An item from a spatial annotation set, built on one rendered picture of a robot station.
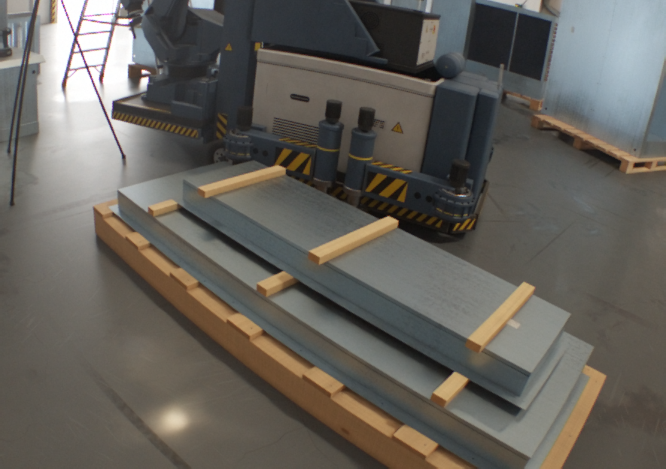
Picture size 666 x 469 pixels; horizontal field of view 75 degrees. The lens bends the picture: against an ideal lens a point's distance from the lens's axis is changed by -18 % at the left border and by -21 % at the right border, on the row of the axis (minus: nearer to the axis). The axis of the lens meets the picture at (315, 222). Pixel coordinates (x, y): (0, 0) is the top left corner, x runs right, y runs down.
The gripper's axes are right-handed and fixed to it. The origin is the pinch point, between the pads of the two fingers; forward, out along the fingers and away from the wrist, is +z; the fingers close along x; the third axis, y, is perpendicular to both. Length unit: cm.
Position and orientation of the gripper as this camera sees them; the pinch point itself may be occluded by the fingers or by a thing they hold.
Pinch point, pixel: (140, 34)
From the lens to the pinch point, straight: 417.2
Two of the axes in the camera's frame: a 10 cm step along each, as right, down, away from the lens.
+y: 4.1, -3.6, 8.4
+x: -8.9, 0.7, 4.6
